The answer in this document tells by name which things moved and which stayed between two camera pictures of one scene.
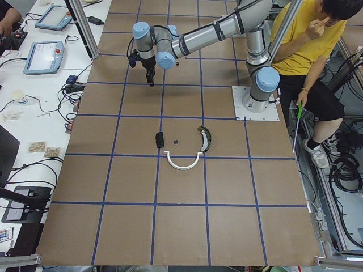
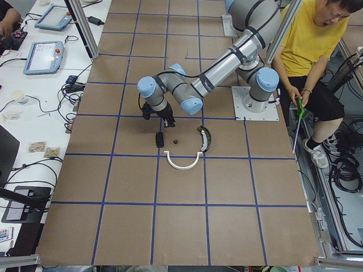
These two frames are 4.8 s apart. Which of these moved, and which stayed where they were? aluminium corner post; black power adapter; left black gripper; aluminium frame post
Moved: left black gripper
Stayed: aluminium corner post; aluminium frame post; black power adapter
